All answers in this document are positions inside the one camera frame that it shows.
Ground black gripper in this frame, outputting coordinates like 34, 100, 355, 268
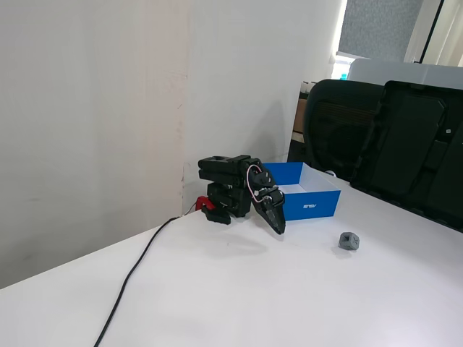
252, 182, 287, 236

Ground gray block with X mark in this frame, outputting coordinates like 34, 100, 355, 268
338, 231, 362, 251

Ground blue cardboard box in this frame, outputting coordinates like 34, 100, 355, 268
262, 161, 342, 222

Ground black table clamp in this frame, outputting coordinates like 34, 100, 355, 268
204, 202, 232, 226

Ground black office chair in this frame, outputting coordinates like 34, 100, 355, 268
303, 78, 386, 182

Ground black plastic hard case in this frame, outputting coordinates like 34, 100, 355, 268
349, 80, 463, 233

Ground light gray partition panel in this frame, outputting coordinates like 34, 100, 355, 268
347, 58, 463, 91

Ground gray roller blind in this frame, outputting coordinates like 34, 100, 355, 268
338, 0, 425, 62

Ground white servo cable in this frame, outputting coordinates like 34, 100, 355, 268
245, 164, 264, 202

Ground red clamp handle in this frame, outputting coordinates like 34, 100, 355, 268
195, 196, 216, 213

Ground black power cable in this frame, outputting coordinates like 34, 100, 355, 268
93, 215, 182, 347

